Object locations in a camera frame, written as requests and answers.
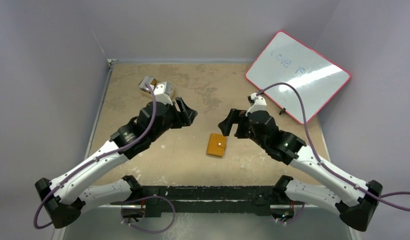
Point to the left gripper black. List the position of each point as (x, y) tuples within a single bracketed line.
[(188, 114)]

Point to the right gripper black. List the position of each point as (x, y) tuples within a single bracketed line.
[(240, 121)]

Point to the orange leather card holder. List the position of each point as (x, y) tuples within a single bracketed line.
[(216, 145)]

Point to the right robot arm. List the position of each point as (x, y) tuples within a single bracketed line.
[(353, 200)]

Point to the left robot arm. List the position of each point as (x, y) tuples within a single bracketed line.
[(66, 197)]

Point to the beige oval card tray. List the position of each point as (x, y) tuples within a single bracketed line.
[(148, 94)]

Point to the stack of cards in tray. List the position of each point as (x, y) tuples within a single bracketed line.
[(147, 81)]

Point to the pink framed whiteboard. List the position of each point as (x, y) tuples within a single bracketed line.
[(304, 80)]

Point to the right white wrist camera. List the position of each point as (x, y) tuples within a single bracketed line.
[(257, 103)]

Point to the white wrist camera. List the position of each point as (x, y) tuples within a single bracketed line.
[(257, 103), (163, 93)]

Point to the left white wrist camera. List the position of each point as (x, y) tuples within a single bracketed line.
[(163, 93)]

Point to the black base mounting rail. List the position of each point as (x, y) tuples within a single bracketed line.
[(260, 200)]

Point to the aluminium table frame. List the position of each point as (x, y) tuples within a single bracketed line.
[(96, 131)]

